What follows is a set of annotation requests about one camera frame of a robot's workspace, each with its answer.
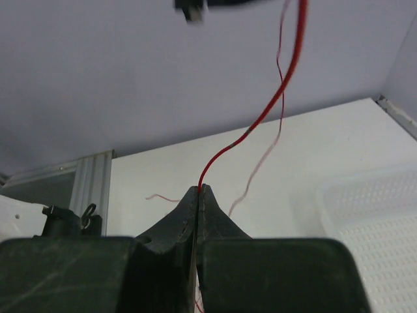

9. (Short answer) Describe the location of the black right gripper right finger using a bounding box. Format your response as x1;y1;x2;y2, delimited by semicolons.
197;185;371;312

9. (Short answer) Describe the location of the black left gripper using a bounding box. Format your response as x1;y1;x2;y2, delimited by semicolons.
174;0;263;23

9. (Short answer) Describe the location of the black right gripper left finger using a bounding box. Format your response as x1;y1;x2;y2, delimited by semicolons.
1;186;198;312

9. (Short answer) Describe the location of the red wire bundle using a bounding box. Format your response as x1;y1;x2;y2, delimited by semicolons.
145;0;294;216

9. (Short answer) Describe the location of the long red wire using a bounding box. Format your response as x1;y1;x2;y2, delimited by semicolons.
197;0;309;196

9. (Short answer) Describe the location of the translucent white perforated basket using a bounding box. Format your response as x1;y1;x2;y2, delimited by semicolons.
317;164;416;312

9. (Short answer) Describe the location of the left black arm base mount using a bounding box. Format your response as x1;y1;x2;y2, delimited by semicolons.
40;203;103;237

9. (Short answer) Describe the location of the aluminium front rail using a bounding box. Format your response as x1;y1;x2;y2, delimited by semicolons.
1;150;114;235

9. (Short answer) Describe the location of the aluminium rail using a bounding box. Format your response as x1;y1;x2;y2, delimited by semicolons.
1;150;114;235
377;95;417;140

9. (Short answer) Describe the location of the aluminium back rail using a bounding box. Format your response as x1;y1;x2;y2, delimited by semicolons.
377;95;417;140

